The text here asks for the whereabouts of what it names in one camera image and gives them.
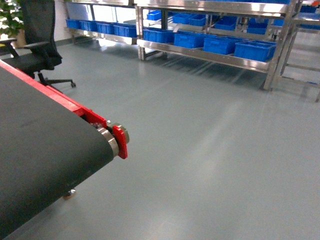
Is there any green potted plant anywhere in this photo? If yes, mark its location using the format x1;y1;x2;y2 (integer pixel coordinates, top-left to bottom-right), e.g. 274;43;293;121
0;0;24;38

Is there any black conveyor belt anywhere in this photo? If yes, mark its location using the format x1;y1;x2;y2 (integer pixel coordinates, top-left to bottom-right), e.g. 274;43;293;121
0;62;130;239

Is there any stainless steel shelf rack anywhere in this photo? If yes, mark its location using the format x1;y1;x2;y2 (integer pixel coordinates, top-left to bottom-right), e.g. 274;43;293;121
65;0;320;90

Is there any black office chair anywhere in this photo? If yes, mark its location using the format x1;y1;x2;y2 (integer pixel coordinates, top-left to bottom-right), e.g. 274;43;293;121
0;0;76;88

